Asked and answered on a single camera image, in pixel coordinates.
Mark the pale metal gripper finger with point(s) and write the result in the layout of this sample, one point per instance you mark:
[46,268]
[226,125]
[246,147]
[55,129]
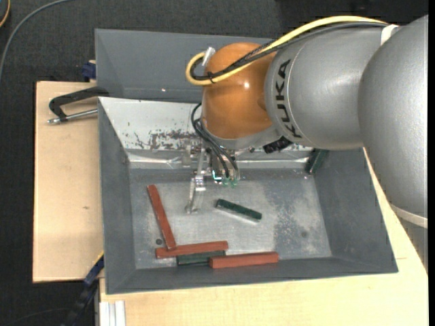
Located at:
[200,185]
[190,199]

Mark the red-brown flat block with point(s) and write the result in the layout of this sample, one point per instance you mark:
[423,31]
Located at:
[193,249]
[161,216]
[243,260]

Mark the dark green flat block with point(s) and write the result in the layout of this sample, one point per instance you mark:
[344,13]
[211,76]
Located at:
[239,210]
[316,161]
[192,259]

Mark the grey metal bin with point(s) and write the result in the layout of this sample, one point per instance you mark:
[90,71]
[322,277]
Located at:
[238,229]

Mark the pale wood flat board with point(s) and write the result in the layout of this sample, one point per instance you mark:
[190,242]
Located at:
[64,189]

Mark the black cylinder on white bracket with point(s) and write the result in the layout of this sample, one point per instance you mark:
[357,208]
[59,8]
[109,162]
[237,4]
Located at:
[276,146]

